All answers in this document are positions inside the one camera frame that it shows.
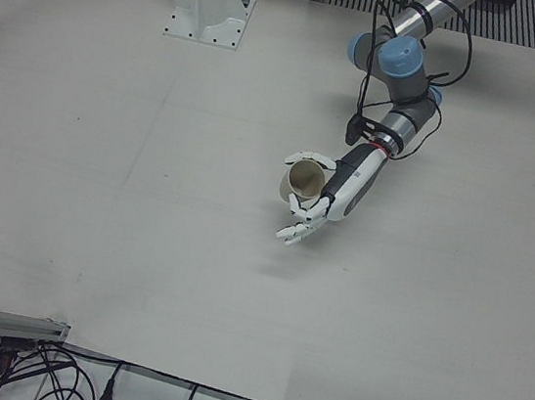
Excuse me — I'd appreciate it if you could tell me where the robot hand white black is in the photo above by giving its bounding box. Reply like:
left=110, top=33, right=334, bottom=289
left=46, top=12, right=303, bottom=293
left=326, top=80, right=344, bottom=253
left=273, top=132, right=394, bottom=259

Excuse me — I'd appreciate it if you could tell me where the beige paper cup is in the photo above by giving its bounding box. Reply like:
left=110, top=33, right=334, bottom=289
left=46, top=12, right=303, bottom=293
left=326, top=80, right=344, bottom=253
left=276, top=156, right=331, bottom=207

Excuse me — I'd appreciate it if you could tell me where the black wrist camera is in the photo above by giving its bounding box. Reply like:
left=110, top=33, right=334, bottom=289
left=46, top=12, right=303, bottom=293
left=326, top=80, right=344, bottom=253
left=342, top=111, right=379, bottom=150

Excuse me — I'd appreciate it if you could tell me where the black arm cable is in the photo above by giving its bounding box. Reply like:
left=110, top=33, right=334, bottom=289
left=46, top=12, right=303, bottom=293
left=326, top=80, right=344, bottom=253
left=348, top=0, right=480, bottom=170

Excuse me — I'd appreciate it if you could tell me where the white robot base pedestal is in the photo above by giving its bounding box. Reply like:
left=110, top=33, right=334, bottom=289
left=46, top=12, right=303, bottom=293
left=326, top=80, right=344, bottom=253
left=161, top=0, right=257, bottom=55

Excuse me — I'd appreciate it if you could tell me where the aluminium profile post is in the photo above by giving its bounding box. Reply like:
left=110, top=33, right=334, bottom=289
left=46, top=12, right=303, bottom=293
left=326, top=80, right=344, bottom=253
left=0, top=307, right=73, bottom=348

